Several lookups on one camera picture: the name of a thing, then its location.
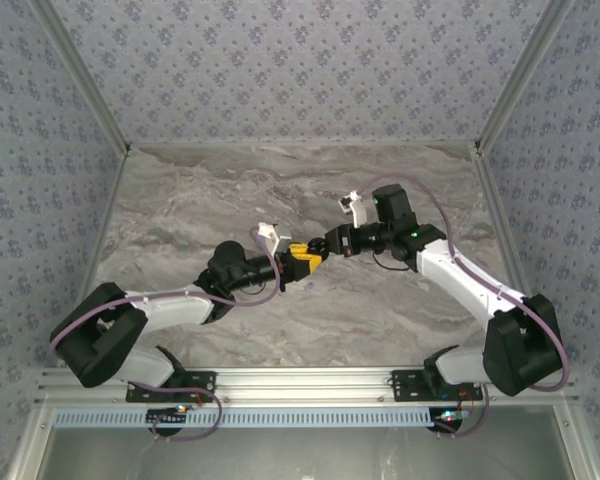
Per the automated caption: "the small circuit board with LED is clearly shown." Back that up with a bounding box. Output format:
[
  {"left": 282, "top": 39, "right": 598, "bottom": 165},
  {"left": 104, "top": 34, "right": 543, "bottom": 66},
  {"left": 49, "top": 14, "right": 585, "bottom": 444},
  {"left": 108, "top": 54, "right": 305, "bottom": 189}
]
[
  {"left": 147, "top": 407, "right": 189, "bottom": 426},
  {"left": 431, "top": 408, "right": 470, "bottom": 426}
]

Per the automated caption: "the grey metal base panel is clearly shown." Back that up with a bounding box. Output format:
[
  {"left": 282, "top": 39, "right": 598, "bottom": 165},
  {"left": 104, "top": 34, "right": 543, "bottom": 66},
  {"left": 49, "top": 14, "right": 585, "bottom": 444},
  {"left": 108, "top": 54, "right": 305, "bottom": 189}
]
[{"left": 44, "top": 405, "right": 579, "bottom": 480}]

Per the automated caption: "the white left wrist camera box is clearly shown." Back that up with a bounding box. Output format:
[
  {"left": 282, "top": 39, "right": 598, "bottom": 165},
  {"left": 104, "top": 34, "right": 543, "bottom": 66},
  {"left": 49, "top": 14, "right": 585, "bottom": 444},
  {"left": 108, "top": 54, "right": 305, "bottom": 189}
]
[{"left": 249, "top": 222, "right": 294, "bottom": 254}]

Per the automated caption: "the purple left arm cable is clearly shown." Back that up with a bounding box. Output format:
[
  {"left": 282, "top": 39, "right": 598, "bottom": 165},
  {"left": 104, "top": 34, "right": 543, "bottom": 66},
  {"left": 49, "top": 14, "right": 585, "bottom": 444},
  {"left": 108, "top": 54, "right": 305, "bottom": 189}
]
[{"left": 48, "top": 227, "right": 284, "bottom": 359}]

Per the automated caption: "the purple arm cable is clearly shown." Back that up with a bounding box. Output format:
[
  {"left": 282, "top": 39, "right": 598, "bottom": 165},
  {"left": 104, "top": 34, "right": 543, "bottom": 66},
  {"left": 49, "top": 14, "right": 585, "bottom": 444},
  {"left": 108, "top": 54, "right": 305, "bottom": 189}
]
[
  {"left": 48, "top": 227, "right": 284, "bottom": 359},
  {"left": 354, "top": 172, "right": 571, "bottom": 394}
]

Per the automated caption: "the thin black right wrist wire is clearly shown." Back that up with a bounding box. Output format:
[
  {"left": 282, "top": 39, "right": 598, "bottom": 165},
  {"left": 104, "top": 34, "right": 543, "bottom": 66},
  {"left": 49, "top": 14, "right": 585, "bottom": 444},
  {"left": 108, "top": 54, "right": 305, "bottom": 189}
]
[{"left": 372, "top": 251, "right": 412, "bottom": 272}]

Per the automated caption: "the thin aluminium frame rail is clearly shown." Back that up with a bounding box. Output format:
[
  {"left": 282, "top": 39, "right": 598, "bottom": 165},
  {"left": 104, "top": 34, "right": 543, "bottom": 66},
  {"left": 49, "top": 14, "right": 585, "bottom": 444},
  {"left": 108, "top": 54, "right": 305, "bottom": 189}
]
[{"left": 124, "top": 141, "right": 481, "bottom": 150}]

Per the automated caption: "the aluminium frame side rail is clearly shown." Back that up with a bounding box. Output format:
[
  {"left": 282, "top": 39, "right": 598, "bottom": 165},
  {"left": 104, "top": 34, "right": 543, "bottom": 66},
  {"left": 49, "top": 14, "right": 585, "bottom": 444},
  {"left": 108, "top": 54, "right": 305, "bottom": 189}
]
[
  {"left": 472, "top": 144, "right": 536, "bottom": 306},
  {"left": 82, "top": 147, "right": 131, "bottom": 301}
]

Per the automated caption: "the wide aluminium frame rail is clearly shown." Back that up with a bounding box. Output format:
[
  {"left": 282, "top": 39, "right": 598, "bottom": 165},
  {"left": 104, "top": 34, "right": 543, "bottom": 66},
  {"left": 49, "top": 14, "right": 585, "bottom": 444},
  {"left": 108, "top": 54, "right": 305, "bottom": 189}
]
[{"left": 34, "top": 366, "right": 581, "bottom": 407}]

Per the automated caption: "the slotted pale blue cable duct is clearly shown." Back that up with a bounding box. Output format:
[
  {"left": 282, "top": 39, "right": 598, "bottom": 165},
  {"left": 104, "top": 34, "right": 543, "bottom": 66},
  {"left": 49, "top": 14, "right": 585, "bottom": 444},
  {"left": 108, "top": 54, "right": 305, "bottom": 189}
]
[{"left": 53, "top": 407, "right": 439, "bottom": 430}]

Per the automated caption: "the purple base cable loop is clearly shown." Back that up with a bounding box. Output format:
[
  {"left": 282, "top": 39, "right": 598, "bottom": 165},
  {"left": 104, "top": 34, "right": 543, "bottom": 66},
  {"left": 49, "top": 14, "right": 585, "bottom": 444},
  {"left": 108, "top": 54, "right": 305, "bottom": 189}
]
[
  {"left": 433, "top": 384, "right": 492, "bottom": 439},
  {"left": 148, "top": 388, "right": 225, "bottom": 444}
]

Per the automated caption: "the aluminium frame corner post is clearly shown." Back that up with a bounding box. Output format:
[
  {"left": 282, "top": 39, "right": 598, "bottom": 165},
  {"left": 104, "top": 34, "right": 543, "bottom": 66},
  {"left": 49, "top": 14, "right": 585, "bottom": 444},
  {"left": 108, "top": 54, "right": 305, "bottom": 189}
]
[
  {"left": 28, "top": 0, "right": 132, "bottom": 155},
  {"left": 474, "top": 0, "right": 589, "bottom": 154}
]

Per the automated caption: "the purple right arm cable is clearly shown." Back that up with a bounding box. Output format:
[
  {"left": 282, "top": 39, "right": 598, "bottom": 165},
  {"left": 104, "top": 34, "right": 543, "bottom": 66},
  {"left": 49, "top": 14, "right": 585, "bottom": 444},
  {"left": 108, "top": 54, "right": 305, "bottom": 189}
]
[{"left": 354, "top": 172, "right": 571, "bottom": 394}]

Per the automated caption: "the aluminium frame lower rail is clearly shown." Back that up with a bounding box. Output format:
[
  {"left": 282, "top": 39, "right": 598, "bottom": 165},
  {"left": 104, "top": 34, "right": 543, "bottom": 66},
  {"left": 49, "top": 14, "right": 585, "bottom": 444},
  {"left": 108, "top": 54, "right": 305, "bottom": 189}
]
[
  {"left": 7, "top": 405, "right": 56, "bottom": 480},
  {"left": 552, "top": 404, "right": 600, "bottom": 480}
]

